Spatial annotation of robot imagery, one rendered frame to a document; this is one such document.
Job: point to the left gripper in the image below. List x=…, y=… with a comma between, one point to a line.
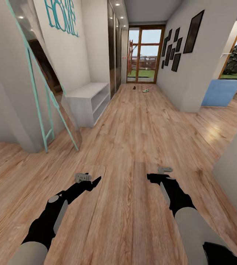
x=85, y=185

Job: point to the standing mirror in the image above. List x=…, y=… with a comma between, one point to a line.
x=34, y=45

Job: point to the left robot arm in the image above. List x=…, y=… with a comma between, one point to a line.
x=34, y=248

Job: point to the sofa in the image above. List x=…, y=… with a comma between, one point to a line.
x=220, y=92

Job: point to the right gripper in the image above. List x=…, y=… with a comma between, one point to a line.
x=154, y=178

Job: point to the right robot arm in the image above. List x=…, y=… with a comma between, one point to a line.
x=202, y=244

